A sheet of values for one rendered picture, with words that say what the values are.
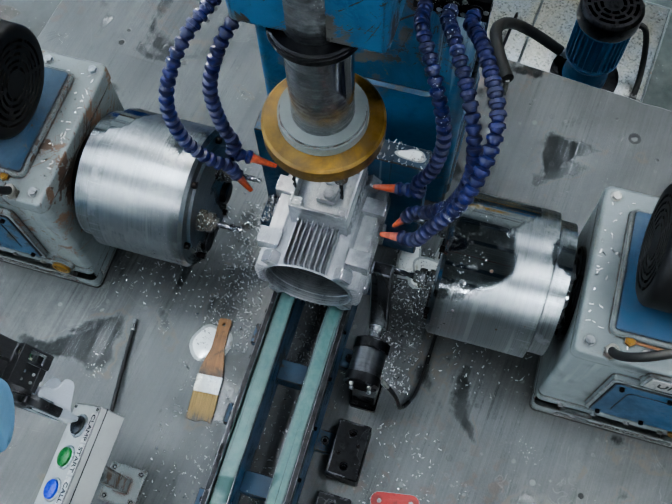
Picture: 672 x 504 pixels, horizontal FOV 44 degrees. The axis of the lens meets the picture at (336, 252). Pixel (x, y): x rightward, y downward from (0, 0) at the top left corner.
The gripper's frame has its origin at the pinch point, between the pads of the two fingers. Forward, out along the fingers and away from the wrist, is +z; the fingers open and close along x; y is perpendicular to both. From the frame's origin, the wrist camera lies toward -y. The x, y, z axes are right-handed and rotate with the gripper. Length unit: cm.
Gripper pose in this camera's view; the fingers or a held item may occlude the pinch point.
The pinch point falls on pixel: (67, 420)
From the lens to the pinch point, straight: 137.2
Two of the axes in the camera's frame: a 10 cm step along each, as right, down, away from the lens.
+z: 5.8, 4.7, 6.7
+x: -7.6, 0.3, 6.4
